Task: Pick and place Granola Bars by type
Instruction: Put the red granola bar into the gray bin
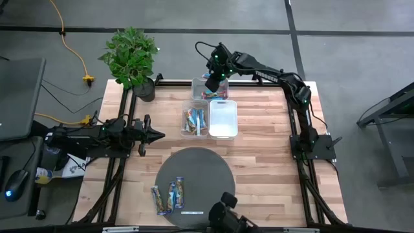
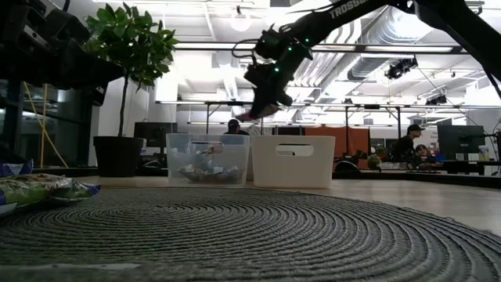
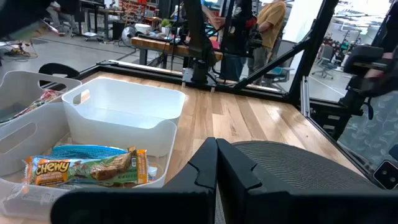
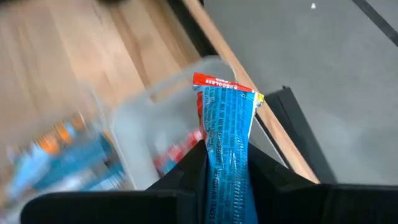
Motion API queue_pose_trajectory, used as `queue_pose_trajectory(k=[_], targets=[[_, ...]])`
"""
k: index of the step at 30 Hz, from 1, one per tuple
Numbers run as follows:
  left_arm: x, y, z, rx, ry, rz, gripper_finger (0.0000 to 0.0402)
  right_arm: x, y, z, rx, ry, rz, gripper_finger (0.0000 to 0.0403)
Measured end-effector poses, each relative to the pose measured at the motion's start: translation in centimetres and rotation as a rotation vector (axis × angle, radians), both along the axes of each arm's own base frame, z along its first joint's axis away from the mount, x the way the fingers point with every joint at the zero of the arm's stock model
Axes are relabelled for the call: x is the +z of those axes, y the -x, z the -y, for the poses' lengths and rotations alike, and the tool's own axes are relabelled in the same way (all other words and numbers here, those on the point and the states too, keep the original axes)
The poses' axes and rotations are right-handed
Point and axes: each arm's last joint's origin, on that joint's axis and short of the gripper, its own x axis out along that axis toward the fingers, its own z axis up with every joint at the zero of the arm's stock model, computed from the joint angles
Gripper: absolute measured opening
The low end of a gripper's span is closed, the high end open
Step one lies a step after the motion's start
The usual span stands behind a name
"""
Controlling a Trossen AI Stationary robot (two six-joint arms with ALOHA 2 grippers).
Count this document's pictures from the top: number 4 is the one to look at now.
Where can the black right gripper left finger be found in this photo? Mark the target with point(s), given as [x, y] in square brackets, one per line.
[124, 208]

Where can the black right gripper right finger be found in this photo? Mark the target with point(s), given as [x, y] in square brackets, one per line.
[326, 205]

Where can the red chocolate chip granola bar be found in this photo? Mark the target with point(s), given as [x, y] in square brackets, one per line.
[177, 152]

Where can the green orange snack wrapper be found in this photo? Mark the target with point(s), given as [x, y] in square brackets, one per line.
[228, 130]

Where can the clear plastic bin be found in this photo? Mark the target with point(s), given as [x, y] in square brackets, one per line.
[6, 199]
[140, 140]

